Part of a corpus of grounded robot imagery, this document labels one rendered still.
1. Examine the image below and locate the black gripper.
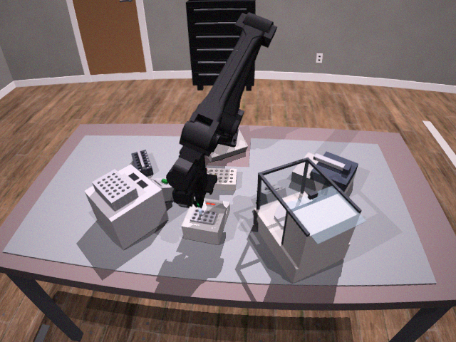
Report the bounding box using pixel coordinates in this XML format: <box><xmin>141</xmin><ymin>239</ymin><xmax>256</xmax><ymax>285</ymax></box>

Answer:
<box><xmin>193</xmin><ymin>166</ymin><xmax>217</xmax><ymax>209</ymax></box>

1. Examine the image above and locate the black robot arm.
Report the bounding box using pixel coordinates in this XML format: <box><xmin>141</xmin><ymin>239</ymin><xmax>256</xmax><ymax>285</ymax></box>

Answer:
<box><xmin>166</xmin><ymin>12</ymin><xmax>277</xmax><ymax>208</ymax></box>

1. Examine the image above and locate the white tube rack with holes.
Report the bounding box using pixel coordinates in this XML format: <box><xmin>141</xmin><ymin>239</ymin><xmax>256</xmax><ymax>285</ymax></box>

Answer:
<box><xmin>207</xmin><ymin>168</ymin><xmax>237</xmax><ymax>191</ymax></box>

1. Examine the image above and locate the light grey bench mat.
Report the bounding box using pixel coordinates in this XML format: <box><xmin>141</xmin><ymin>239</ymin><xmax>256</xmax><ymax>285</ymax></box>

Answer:
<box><xmin>3</xmin><ymin>135</ymin><xmax>437</xmax><ymax>286</ymax></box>

